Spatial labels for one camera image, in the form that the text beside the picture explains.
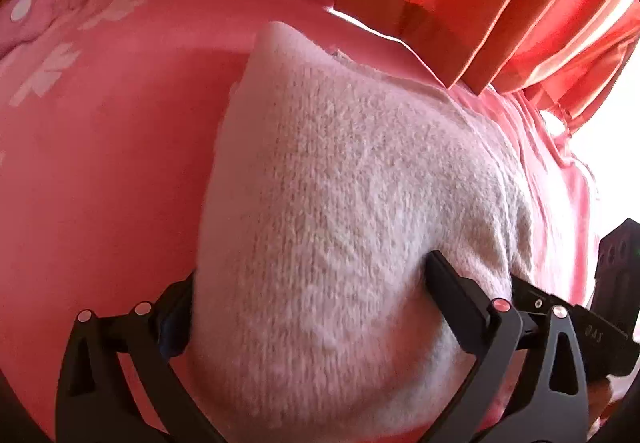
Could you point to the pink fleece blanket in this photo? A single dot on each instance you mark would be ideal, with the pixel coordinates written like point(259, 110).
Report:
point(109, 122)

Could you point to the pink hot water bag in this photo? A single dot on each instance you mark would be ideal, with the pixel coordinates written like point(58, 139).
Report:
point(22, 21)

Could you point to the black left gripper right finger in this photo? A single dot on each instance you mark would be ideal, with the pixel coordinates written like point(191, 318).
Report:
point(549, 403)

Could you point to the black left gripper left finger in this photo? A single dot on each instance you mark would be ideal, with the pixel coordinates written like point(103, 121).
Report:
point(93, 399)

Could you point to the person's hand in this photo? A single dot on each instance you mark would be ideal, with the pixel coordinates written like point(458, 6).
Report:
point(599, 396)

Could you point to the cream knitted sweater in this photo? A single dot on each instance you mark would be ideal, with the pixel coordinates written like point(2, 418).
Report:
point(330, 184)

